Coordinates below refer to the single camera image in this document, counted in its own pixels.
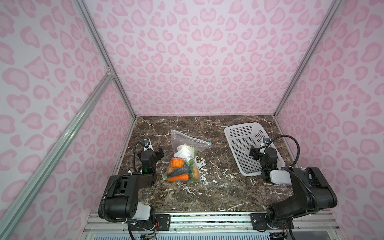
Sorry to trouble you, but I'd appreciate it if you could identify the dark toy eggplant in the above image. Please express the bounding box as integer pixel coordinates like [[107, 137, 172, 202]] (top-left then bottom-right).
[[167, 166, 192, 179]]

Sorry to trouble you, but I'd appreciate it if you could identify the clear zip top bag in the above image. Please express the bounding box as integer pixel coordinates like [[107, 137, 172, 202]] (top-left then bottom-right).
[[163, 130, 211, 183]]

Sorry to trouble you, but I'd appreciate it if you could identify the orange toy carrot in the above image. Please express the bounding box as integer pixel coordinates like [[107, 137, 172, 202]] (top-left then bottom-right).
[[167, 174, 190, 182]]

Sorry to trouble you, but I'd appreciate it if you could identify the green toy lettuce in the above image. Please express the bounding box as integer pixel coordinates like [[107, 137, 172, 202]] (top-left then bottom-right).
[[174, 144, 198, 161]]

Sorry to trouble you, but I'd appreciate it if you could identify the brown toy bread roll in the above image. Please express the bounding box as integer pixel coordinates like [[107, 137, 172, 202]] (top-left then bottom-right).
[[193, 168, 200, 180]]

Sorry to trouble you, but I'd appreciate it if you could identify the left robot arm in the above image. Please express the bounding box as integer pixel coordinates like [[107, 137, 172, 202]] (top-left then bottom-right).
[[98, 147, 164, 227]]

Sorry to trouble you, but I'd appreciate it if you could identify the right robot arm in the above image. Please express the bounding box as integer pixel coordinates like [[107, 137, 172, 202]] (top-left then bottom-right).
[[250, 145, 338, 233]]

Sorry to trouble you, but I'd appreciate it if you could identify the white perforated plastic basket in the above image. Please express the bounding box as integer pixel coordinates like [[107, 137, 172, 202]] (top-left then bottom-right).
[[225, 123, 268, 177]]

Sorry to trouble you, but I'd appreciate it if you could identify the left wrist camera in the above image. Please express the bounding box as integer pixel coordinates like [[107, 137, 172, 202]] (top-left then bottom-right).
[[140, 139, 154, 151]]

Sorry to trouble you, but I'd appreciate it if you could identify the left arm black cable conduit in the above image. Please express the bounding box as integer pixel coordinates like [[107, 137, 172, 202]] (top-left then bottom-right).
[[98, 140, 148, 224]]

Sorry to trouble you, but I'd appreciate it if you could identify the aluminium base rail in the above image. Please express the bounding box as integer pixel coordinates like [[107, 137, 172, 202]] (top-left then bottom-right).
[[80, 209, 343, 240]]

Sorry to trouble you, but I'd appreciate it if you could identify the aluminium diagonal wall bar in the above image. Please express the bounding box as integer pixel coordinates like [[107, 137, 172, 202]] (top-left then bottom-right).
[[1, 72, 115, 240]]

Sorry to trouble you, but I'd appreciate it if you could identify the aluminium corner post left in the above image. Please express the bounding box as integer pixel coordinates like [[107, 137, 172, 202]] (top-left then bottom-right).
[[73, 0, 137, 120]]

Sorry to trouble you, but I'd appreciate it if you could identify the aluminium corner post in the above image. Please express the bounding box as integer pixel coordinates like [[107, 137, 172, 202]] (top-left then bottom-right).
[[274, 0, 344, 119], [73, 0, 137, 120]]

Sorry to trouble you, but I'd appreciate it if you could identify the aluminium corner post right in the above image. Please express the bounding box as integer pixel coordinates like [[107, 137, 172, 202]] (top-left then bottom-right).
[[274, 0, 344, 119]]

